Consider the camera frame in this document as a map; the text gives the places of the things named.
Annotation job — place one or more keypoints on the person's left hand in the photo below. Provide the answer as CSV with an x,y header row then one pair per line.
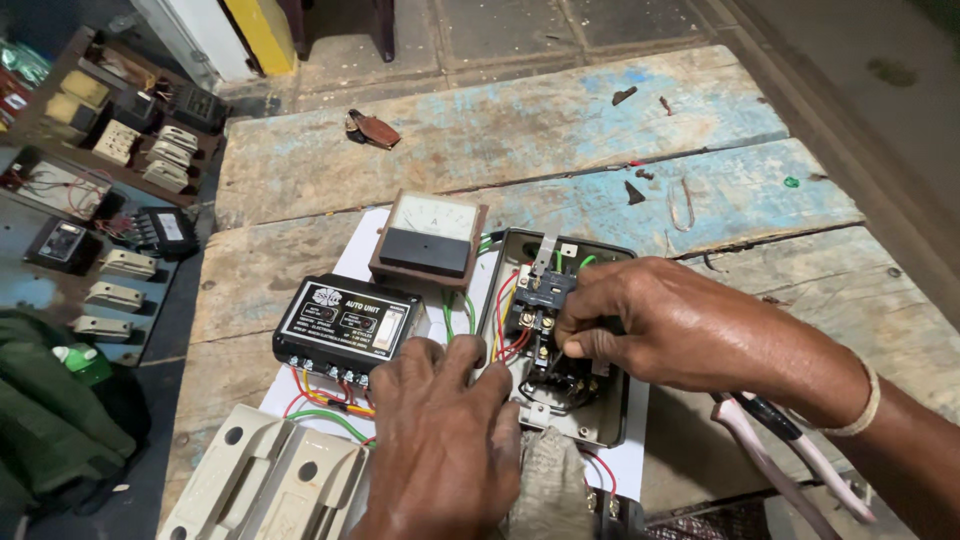
x,y
439,450

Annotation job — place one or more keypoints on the person's right hand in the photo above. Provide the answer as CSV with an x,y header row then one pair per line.
x,y
690,330

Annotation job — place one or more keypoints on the small thin screwdriver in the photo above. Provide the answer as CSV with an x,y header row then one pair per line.
x,y
556,358

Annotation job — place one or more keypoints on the grey metal starter box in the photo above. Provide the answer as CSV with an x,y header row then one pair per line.
x,y
611,409

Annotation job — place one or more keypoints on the grey cloth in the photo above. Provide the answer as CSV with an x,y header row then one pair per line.
x,y
551,487

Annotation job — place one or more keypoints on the cream fuse holder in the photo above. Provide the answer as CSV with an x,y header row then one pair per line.
x,y
315,487
232,480

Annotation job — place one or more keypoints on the dark wood chip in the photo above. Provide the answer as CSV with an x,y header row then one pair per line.
x,y
624,95
634,193

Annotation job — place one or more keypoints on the black contactor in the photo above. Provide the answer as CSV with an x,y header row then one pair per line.
x,y
544,296

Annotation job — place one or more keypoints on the black auto unit box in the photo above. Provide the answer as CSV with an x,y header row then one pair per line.
x,y
345,322

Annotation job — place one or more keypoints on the silver metal strip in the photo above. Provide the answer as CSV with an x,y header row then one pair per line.
x,y
546,253

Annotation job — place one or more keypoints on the small green plastic bit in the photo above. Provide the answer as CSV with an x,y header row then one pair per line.
x,y
792,181

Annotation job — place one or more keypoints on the white thread wristband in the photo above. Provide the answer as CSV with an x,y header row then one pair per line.
x,y
864,409

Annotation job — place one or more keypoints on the black electrical part with screws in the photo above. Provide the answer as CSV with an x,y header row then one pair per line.
x,y
619,517

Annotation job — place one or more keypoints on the dark patterned mat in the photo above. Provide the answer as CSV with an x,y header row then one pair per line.
x,y
712,521

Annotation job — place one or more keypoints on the analog ammeter on brown base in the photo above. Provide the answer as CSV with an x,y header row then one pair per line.
x,y
427,240

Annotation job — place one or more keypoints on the white mounting board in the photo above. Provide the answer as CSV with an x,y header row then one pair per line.
x,y
360,251

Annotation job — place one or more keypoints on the brown leather key fob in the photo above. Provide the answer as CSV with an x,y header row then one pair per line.
x,y
375,130

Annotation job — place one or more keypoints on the green plastic bottle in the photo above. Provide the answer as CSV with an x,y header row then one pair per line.
x,y
82,361

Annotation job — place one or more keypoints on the dark green bag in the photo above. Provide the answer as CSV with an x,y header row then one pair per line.
x,y
52,420

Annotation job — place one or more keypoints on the grey panel with electrical parts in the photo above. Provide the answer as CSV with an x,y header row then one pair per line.
x,y
90,255

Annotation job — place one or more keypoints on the brown board with electrical parts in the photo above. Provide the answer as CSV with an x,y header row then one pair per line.
x,y
127,120

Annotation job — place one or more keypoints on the yellow post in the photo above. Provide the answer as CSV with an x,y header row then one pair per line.
x,y
262,34

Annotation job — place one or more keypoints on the white frame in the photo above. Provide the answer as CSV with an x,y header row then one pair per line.
x,y
199,37

